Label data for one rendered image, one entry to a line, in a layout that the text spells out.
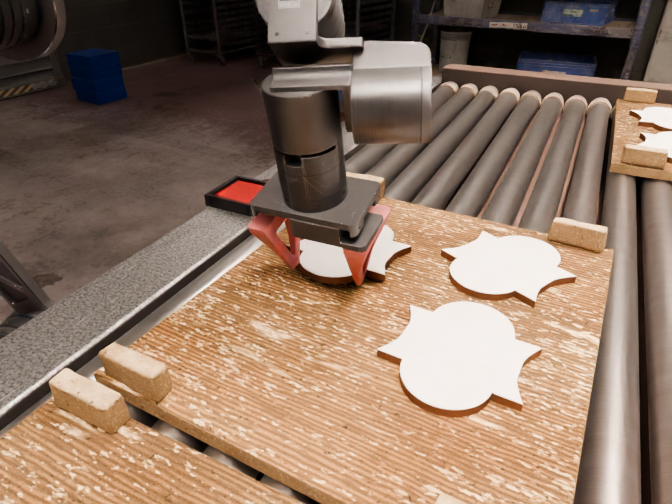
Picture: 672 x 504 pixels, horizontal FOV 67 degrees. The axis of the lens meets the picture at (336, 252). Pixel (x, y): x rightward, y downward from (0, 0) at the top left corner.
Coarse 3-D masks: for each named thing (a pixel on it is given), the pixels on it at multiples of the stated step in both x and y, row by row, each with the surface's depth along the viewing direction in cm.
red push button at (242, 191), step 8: (232, 184) 73; (240, 184) 73; (248, 184) 73; (256, 184) 73; (224, 192) 71; (232, 192) 71; (240, 192) 71; (248, 192) 71; (256, 192) 71; (240, 200) 69; (248, 200) 69
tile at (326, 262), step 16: (304, 240) 56; (384, 240) 56; (304, 256) 53; (320, 256) 53; (336, 256) 53; (384, 256) 53; (304, 272) 51; (320, 272) 50; (336, 272) 50; (368, 272) 51; (384, 272) 50
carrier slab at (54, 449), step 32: (32, 416) 37; (64, 416) 37; (0, 448) 35; (32, 448) 35; (64, 448) 35; (96, 448) 35; (128, 448) 35; (160, 448) 35; (192, 448) 35; (0, 480) 33; (32, 480) 33; (64, 480) 33; (96, 480) 33; (128, 480) 33; (160, 480) 33; (192, 480) 33; (224, 480) 33; (256, 480) 33
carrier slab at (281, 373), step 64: (256, 256) 55; (576, 256) 55; (192, 320) 46; (256, 320) 46; (320, 320) 46; (384, 320) 46; (512, 320) 46; (576, 320) 46; (192, 384) 40; (256, 384) 40; (320, 384) 40; (384, 384) 40; (576, 384) 40; (256, 448) 35; (320, 448) 35; (384, 448) 35; (448, 448) 35; (512, 448) 35; (576, 448) 35
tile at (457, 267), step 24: (480, 240) 57; (504, 240) 57; (528, 240) 57; (456, 264) 52; (480, 264) 52; (504, 264) 52; (528, 264) 52; (552, 264) 52; (480, 288) 49; (504, 288) 49; (528, 288) 49
